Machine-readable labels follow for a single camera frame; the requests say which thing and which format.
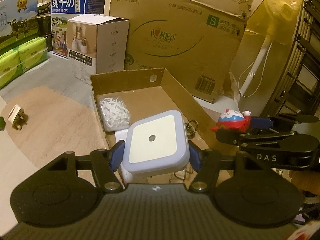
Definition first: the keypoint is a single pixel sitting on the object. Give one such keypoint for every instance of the blue milk carton box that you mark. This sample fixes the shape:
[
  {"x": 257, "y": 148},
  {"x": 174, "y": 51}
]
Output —
[{"x": 61, "y": 12}]

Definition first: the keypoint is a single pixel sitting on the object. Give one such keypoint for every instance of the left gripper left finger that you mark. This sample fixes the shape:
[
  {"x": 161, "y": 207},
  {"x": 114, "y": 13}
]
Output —
[{"x": 104, "y": 165}]

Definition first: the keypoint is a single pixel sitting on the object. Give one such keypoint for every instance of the green tissue pack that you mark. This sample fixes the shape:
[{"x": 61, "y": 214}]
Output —
[{"x": 19, "y": 60}]

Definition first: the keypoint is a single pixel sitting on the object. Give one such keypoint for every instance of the green white small jar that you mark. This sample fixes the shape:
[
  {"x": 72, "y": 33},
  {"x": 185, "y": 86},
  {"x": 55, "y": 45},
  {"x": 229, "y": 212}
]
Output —
[{"x": 2, "y": 123}]

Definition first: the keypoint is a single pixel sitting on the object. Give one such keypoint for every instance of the green pasture milk box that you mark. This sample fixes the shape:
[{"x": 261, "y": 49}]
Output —
[{"x": 18, "y": 23}]

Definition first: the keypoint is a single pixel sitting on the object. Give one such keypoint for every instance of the large brown cardboard box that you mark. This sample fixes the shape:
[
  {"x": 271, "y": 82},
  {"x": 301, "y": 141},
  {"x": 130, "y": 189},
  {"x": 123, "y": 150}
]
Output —
[{"x": 195, "y": 40}]

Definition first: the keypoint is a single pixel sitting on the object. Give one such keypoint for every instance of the red white toy figure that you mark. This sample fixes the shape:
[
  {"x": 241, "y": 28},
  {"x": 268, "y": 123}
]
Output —
[{"x": 233, "y": 120}]

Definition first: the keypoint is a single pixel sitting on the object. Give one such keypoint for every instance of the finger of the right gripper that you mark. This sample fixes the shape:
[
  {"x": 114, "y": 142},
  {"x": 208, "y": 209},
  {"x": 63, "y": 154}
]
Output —
[
  {"x": 275, "y": 142},
  {"x": 281, "y": 121}
]

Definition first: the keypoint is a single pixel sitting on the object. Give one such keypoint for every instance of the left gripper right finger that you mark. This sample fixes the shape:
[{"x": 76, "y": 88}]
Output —
[{"x": 206, "y": 164}]

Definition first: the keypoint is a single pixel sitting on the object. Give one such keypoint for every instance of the shallow cardboard tray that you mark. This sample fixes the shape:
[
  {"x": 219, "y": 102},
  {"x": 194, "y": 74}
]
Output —
[{"x": 150, "y": 92}]

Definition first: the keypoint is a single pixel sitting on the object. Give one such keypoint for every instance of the beige plug adapter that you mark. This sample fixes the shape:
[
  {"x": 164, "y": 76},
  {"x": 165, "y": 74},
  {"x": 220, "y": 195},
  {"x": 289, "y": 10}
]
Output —
[{"x": 17, "y": 117}]

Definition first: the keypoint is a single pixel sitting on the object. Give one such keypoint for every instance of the clear plastic box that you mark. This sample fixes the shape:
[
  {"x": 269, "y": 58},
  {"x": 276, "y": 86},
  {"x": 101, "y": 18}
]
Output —
[{"x": 114, "y": 114}]

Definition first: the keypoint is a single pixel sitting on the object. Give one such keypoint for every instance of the white humidifier box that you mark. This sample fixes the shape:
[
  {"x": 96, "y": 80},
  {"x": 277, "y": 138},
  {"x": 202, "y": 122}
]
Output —
[{"x": 96, "y": 44}]

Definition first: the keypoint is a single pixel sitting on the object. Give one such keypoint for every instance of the white fan stand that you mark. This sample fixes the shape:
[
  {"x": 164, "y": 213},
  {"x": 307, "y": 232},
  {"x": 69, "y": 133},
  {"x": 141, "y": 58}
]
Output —
[{"x": 253, "y": 68}]

